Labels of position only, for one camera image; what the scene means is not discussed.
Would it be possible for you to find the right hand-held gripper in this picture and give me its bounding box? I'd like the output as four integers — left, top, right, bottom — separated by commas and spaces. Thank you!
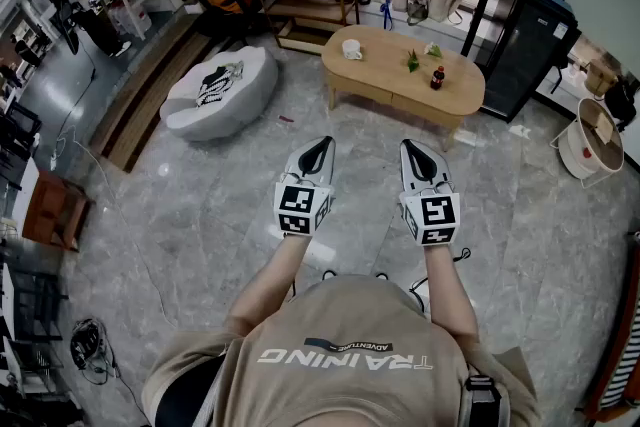
398, 139, 462, 248

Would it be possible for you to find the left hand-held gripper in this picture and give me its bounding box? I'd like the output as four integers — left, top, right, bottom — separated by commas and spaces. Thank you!
273, 136, 336, 239

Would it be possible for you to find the person's right forearm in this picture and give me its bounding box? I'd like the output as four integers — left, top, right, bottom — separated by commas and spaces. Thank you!
423, 244, 481, 344

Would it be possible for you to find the person's left forearm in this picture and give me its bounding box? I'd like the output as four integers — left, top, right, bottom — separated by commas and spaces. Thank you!
227, 234, 314, 336

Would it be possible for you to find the wooden coffee table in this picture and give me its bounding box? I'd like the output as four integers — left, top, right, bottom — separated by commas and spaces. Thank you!
321, 24, 486, 151

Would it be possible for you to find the grey beanbag pouf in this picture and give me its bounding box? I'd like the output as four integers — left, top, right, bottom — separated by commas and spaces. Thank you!
159, 45, 279, 142

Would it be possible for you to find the person's beige t-shirt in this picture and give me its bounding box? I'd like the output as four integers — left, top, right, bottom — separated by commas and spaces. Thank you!
141, 274, 541, 427

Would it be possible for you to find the black mini fridge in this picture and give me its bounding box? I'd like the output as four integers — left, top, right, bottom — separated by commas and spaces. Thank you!
479, 0, 583, 124

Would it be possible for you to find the green bag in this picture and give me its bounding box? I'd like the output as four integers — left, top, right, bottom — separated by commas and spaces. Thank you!
405, 0, 430, 26

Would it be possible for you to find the round white side table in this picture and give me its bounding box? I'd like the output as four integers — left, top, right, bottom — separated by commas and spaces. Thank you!
549, 97, 626, 189

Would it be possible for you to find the beige tote bag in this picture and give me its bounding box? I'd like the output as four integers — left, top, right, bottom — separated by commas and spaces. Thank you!
427, 0, 464, 25

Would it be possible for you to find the wooden floor platform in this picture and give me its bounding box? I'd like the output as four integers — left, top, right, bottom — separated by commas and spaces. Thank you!
88, 14, 216, 174

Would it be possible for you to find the tan paper bag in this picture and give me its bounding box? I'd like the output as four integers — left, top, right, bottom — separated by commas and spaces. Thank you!
584, 59, 619, 99

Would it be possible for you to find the black backpack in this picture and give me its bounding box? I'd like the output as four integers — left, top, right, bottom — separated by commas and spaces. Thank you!
604, 77, 640, 134

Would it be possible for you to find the white jug red label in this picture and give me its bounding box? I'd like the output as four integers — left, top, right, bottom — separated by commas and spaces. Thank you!
107, 0, 151, 36

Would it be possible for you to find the brown wooden stool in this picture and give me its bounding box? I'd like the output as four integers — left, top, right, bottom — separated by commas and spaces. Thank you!
22, 170, 94, 252

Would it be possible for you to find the wooden chair striped cushion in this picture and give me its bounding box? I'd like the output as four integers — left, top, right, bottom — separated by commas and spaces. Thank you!
582, 229, 640, 424

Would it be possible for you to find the black metal rack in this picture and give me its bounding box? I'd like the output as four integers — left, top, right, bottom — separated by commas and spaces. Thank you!
0, 264, 69, 399

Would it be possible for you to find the black white beaded string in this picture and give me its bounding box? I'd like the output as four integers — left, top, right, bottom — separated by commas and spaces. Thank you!
195, 60, 245, 109

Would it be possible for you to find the grey black shoulder strap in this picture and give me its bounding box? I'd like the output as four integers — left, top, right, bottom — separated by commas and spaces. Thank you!
454, 374, 504, 427

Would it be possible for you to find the black cable bundle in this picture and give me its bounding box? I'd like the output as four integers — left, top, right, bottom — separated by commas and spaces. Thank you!
69, 318, 119, 386

